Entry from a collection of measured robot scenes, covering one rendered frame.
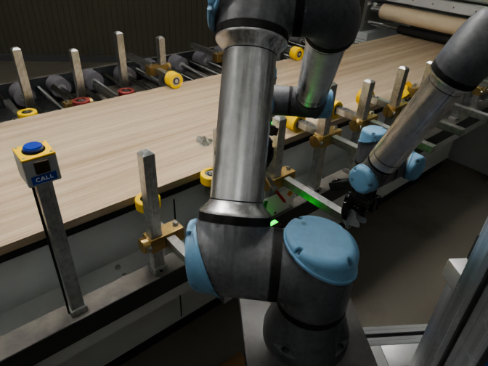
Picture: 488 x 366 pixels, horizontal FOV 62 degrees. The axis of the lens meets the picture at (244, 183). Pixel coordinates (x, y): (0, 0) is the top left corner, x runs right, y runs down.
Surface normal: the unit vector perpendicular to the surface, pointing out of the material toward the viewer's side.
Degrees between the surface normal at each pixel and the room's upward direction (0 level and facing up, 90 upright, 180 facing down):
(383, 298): 0
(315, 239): 7
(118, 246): 90
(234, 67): 59
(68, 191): 0
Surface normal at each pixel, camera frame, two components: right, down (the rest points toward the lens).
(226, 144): -0.53, -0.05
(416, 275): 0.04, -0.83
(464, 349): -0.99, 0.02
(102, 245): 0.65, 0.44
